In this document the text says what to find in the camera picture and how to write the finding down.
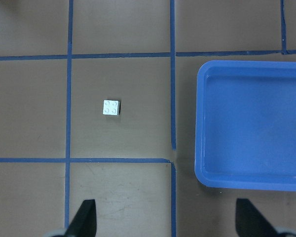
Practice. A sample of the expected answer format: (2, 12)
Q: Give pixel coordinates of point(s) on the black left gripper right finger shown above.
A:
(250, 222)

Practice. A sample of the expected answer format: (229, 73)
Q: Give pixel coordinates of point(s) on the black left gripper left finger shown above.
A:
(84, 223)

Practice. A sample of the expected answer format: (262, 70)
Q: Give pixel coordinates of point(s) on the white block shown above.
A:
(111, 107)

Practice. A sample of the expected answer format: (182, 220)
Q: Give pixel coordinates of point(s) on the blue plastic tray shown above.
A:
(245, 128)

